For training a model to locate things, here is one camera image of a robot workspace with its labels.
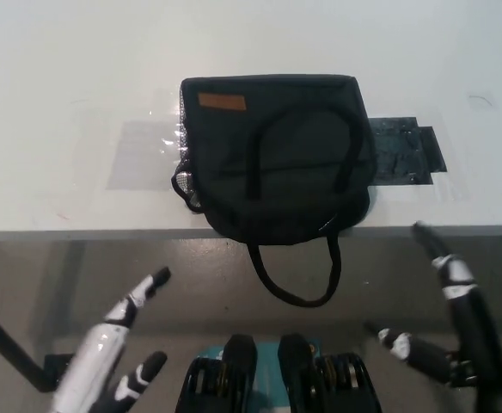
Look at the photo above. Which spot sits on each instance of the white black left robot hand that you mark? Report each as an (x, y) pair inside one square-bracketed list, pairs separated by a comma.
[(98, 348)]

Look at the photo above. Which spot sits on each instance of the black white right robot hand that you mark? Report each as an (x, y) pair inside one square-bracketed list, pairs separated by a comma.
[(461, 292)]

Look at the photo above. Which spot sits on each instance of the black soft travel bag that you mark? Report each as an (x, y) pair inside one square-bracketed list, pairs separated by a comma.
[(285, 172)]

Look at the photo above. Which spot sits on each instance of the robot legs black teal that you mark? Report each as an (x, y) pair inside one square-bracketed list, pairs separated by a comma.
[(277, 378)]

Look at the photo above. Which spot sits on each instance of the black table leg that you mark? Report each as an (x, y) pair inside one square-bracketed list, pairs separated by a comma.
[(6, 340)]

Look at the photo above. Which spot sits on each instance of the black tape patch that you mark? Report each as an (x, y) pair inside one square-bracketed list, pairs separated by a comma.
[(399, 150)]

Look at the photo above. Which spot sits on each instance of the grey tape patch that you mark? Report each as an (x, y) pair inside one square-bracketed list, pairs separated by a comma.
[(141, 157)]

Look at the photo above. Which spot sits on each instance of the clear plastic film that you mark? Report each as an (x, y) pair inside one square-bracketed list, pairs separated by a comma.
[(167, 116)]

